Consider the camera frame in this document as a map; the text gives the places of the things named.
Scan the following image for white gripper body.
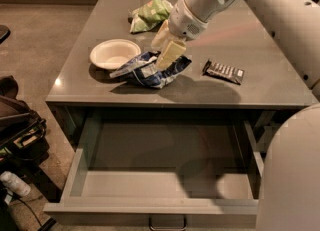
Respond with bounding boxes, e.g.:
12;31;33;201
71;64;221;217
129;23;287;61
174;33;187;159
168;0;208;40

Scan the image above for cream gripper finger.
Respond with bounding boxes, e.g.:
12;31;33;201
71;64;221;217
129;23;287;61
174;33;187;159
154;39;186;71
151;20;173;50

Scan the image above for blue chip bag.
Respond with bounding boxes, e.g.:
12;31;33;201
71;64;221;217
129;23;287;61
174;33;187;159
110;51;192;89

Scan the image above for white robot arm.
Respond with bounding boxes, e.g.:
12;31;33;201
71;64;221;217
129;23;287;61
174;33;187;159
152;0;320;231

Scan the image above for green chip bag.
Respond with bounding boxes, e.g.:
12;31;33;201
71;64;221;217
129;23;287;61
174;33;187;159
130;0;173;34

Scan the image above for open grey top drawer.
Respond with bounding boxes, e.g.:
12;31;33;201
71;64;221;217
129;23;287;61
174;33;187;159
44;110;263;229

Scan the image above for black bag on floor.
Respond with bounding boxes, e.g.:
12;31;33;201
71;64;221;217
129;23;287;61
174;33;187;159
0;76;47;163

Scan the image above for black candy bar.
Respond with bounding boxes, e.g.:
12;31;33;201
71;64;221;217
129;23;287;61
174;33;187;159
202;60;245;85

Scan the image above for white paper bowl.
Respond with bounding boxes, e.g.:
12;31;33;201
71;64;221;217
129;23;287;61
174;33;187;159
89;39;141;70

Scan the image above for grey lower side drawers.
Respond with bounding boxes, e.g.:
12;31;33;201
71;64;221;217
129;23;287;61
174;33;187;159
253;110;287;155

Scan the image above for black chair edge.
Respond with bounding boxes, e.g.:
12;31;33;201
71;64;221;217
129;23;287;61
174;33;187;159
0;25;11;44

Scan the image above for white bottle on floor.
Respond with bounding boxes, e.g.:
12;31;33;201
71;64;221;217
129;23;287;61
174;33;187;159
0;171;31;197

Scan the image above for metal drawer handle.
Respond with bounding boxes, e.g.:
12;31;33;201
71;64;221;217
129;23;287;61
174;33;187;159
148;216;187;231

